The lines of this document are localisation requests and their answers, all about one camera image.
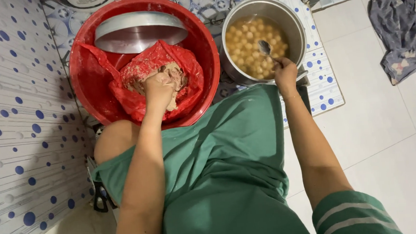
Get metal spoon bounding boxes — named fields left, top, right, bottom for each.
left=257, top=39, right=279, bottom=66

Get large metal pot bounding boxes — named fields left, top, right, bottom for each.
left=217, top=0, right=309, bottom=88

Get grey crumpled cloth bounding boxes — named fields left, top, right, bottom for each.
left=367, top=0, right=416, bottom=87

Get dough balls in broth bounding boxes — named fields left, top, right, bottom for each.
left=224, top=14, right=291, bottom=82

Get white round container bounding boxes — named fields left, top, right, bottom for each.
left=53, top=0, right=120, bottom=12

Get person's green dress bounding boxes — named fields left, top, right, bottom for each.
left=87, top=77, right=404, bottom=234

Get person's right hand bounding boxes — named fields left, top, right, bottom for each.
left=272, top=56, right=300, bottom=97

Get person's bare knee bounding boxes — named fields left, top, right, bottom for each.
left=92, top=119, right=143, bottom=165

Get red plastic bag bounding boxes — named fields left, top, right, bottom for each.
left=76, top=35, right=207, bottom=126

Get red plastic basin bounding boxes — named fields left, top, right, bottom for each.
left=66, top=0, right=224, bottom=135

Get round metal lid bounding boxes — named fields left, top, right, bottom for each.
left=93, top=9, right=190, bottom=56

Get black low stool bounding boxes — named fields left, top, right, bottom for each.
left=86, top=155, right=118, bottom=214

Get person's left hand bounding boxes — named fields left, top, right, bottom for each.
left=142, top=72, right=176, bottom=111

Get beige dough lump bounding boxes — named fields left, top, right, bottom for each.
left=126, top=62, right=190, bottom=114

